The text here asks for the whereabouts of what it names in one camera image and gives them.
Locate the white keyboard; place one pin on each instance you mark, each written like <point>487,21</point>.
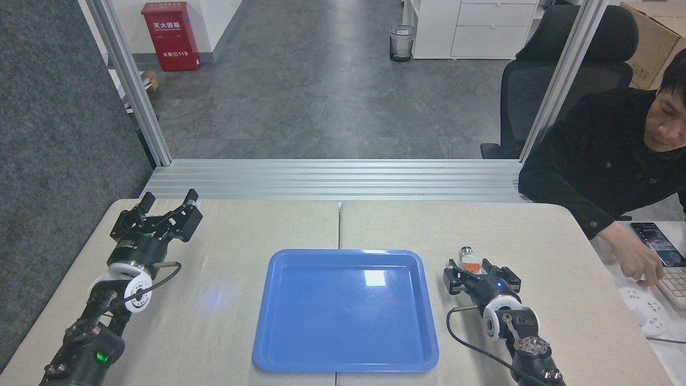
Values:
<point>676,287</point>

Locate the silver aluminium post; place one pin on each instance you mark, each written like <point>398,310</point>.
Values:
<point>134,86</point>
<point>563,75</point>

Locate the silver aluminium rail bed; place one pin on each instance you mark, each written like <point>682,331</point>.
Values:
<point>332,179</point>

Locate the brown cardboard box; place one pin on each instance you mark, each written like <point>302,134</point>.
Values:
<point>651,48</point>

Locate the white power strip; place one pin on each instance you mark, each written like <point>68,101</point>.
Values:
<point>646,311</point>

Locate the red fire extinguisher box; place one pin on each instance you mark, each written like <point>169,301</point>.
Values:
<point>170,37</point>

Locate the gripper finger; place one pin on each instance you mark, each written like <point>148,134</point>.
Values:
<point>128,224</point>
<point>506,273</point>
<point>182,222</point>
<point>458,279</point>

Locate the black smartphone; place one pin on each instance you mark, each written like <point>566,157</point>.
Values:
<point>662,244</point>

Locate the black office chair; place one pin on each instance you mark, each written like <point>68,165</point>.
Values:
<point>530,96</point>

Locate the person's hand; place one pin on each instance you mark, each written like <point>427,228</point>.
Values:
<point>643,262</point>

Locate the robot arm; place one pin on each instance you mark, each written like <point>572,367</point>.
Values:
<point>96,343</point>
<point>522,338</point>

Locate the white orange switch part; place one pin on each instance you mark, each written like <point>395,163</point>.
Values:
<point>469,260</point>

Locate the blue plastic tray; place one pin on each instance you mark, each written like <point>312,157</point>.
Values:
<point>343,321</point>

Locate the small wooden pallet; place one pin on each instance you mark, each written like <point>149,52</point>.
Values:
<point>151,80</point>

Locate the white drawer cabinet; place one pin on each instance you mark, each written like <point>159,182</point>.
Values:
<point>482,29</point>

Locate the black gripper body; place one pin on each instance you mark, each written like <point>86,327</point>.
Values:
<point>140,252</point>
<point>494,290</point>

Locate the grey mesh trash bin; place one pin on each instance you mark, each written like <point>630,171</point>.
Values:
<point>402,45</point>

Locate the person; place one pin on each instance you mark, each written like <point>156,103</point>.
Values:
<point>611,150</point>

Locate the grey felt partition panel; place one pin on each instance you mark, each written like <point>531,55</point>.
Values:
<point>53,161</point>

